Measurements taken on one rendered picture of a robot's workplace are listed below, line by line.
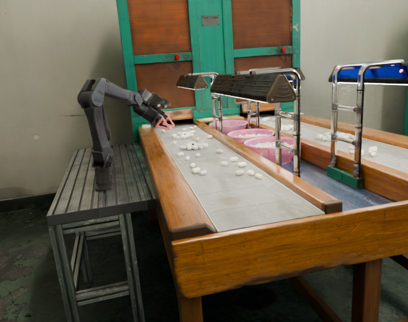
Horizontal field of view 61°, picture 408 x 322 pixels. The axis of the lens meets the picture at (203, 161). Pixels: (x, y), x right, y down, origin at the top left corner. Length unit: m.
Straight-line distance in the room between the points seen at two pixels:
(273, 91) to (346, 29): 3.35
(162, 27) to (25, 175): 1.87
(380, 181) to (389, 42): 3.38
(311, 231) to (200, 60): 1.91
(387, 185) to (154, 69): 1.82
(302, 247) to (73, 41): 2.84
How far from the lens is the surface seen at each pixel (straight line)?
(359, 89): 1.32
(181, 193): 1.09
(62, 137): 3.44
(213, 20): 2.70
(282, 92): 0.92
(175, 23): 2.65
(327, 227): 0.98
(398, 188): 1.26
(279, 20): 2.88
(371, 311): 1.30
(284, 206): 1.03
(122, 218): 1.36
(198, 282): 0.91
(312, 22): 4.00
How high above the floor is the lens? 1.13
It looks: 15 degrees down
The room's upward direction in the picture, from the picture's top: 4 degrees counter-clockwise
